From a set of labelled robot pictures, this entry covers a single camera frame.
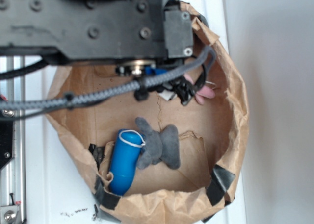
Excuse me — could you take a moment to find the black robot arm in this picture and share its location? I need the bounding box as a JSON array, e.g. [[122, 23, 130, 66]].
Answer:
[[0, 0, 193, 79]]

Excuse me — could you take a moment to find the grey plush elephant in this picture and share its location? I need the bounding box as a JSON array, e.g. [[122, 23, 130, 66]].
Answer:
[[135, 117, 181, 170]]

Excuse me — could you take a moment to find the pink plush bunny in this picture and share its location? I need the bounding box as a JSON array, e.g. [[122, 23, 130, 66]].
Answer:
[[195, 86, 215, 105]]

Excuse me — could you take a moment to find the white plastic tray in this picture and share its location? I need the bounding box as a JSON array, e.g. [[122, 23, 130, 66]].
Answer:
[[24, 0, 248, 224]]

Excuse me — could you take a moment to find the grey braided cable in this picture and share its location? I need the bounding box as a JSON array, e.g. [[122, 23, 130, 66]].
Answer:
[[0, 45, 217, 117]]

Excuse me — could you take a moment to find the black bracket plate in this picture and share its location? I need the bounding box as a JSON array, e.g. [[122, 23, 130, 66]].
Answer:
[[0, 108, 15, 171]]

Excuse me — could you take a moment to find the aluminium frame rail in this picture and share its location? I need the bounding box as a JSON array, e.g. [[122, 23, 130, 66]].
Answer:
[[0, 56, 27, 224]]

